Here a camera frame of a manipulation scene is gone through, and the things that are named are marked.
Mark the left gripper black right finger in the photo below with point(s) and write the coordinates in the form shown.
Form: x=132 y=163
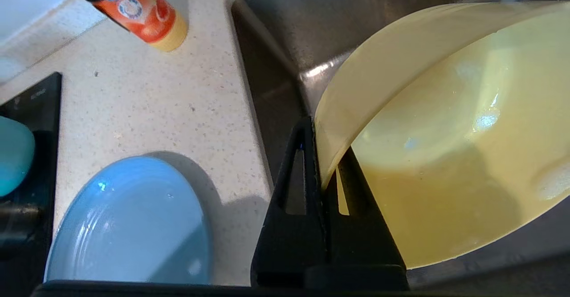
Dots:
x=365 y=239

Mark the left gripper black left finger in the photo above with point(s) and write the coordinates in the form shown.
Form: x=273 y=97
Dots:
x=291 y=243

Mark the grey-blue plate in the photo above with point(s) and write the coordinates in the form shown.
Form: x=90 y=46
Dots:
x=129 y=225

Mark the stainless steel sink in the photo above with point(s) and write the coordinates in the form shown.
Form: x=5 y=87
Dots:
x=289 y=30

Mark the teal bowl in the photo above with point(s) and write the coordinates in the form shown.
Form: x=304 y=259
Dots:
x=13 y=154

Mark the yellow dish soap bottle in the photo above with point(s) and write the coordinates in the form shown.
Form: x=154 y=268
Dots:
x=142 y=16

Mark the black induction cooktop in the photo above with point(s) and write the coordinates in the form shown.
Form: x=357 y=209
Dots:
x=40 y=110

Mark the yellow bowl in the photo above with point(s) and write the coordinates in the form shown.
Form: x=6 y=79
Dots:
x=445 y=154

